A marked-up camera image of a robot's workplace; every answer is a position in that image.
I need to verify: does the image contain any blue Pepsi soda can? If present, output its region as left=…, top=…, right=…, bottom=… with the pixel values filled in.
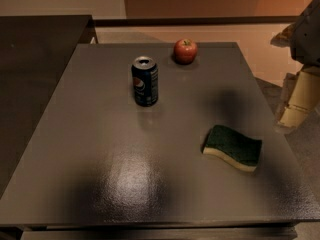
left=131, top=56, right=158, bottom=107

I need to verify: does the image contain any green and yellow sponge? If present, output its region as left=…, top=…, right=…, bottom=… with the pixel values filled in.
left=203, top=125, right=262, bottom=172

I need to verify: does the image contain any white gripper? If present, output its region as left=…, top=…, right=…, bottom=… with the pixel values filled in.
left=270, top=0, right=320, bottom=129

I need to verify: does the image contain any red apple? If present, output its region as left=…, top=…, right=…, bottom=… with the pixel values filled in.
left=174, top=38, right=198, bottom=65

